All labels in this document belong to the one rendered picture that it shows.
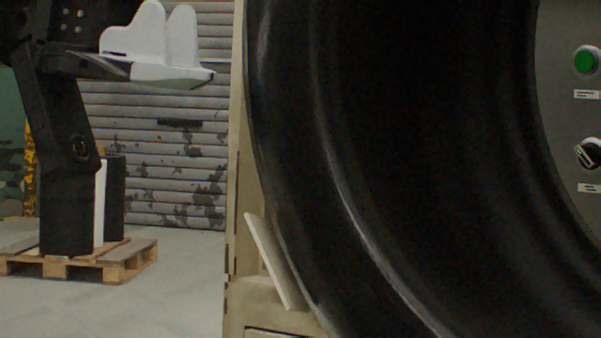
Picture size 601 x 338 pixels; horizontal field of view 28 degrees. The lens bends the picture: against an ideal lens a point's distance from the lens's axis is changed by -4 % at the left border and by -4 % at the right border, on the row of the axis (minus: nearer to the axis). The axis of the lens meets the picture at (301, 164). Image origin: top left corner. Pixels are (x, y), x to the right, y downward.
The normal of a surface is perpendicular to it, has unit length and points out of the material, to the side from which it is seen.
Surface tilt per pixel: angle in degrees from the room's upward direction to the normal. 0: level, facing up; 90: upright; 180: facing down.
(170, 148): 90
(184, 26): 86
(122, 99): 90
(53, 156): 92
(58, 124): 65
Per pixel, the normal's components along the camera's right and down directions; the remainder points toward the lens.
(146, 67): -0.21, 0.09
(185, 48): -0.60, -0.06
